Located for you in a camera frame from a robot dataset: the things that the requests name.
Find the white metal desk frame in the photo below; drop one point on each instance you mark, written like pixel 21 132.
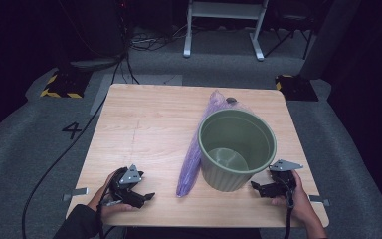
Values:
pixel 224 10

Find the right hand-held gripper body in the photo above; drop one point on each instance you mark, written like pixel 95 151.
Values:
pixel 283 179

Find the black yellow striped base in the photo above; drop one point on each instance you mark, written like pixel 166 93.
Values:
pixel 63 84
pixel 296 88

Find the dark round table grommet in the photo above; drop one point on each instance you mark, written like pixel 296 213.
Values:
pixel 231 100

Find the metal table bracket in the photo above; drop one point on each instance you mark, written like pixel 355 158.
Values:
pixel 318 199
pixel 76 192

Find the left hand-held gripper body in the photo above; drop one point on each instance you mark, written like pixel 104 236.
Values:
pixel 130 176

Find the person's left hand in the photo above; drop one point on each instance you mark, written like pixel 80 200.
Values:
pixel 112 209

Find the black stand legs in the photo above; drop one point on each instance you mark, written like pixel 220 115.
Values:
pixel 290 36

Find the dark cabinet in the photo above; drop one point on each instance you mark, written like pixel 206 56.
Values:
pixel 96 26

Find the green plastic trash bin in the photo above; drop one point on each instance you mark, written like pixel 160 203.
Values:
pixel 237 156

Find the grey column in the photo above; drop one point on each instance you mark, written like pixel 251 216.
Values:
pixel 328 36

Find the person's right hand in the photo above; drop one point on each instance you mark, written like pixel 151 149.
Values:
pixel 301 202

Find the purple plastic trash bag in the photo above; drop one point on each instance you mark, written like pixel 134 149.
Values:
pixel 192 159

